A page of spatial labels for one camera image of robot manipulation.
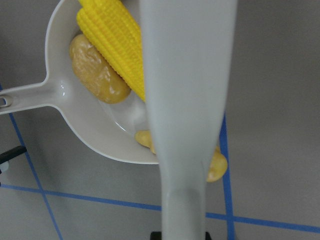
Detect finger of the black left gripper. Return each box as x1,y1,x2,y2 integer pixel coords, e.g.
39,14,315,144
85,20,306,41
0,145,27,163

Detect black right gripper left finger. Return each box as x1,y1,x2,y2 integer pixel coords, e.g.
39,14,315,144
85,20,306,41
150,231,162,240

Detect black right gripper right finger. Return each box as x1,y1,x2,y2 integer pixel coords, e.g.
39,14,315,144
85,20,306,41
205,231,212,240

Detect tan toy ginger root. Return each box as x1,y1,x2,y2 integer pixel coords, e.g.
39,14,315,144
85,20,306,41
134,130,228,183

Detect beige plastic dustpan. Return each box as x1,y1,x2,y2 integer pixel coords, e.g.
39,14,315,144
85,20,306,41
0,0,158,165

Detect brown toy potato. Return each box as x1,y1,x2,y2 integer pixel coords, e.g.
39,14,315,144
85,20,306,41
69,34,131,104

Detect yellow toy corn cob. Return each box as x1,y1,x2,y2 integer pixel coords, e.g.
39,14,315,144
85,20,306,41
76,0,146,101

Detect beige hand brush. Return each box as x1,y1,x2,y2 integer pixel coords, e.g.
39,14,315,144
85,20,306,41
139,0,238,240

